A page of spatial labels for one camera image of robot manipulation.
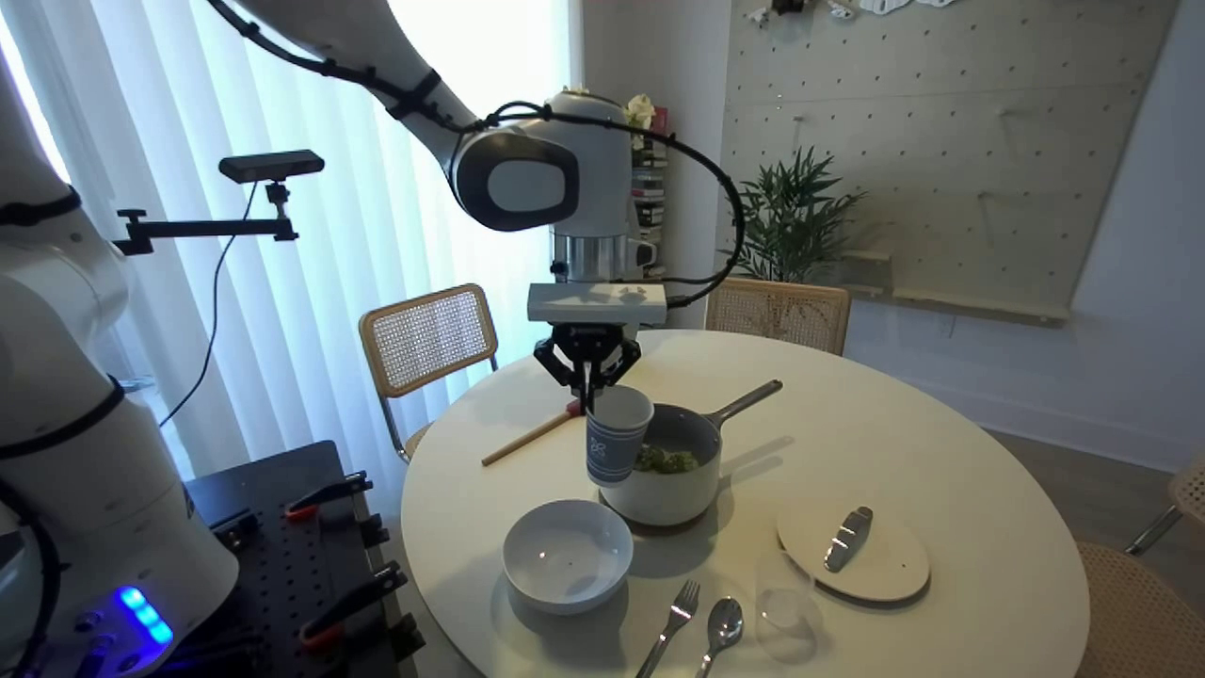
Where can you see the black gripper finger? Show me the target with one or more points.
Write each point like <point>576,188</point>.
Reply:
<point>560,366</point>
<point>619,366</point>

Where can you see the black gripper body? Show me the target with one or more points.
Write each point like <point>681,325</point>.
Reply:
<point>588,340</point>

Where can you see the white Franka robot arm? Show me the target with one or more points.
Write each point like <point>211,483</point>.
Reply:
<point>76,380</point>

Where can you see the green food in saucepan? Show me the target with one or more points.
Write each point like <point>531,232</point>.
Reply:
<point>662,461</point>

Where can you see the wicker back chair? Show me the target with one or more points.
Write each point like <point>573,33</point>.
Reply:
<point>778,315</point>
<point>425,340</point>
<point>1136,617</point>

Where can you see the narrow shelf unit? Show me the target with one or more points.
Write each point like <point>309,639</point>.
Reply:
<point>650,190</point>

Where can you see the white ceramic bowl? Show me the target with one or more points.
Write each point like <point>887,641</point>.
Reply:
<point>567,561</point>

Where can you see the cream flower bouquet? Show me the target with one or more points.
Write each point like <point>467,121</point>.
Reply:
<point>641,116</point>

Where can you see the green potted plant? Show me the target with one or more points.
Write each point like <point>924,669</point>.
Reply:
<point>791,214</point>

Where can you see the wooden planter box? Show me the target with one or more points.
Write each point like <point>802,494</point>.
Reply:
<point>867,272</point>

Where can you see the black clamp with orange grip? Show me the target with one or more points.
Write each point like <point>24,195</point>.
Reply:
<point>324,498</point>
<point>350,606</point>

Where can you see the metal butter knife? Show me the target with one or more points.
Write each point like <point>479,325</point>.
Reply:
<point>847,537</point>

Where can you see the clear round glass disc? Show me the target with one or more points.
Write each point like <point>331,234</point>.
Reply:
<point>789,611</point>

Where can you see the white sheer curtain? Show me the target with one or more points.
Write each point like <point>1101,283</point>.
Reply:
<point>339,163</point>

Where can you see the black camera on stand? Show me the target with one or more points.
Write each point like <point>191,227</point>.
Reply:
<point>268,166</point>

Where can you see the beige wall pegboard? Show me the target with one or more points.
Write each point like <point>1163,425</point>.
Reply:
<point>955,139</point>

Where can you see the white wall ornaments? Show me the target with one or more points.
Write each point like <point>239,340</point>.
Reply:
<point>852,11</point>

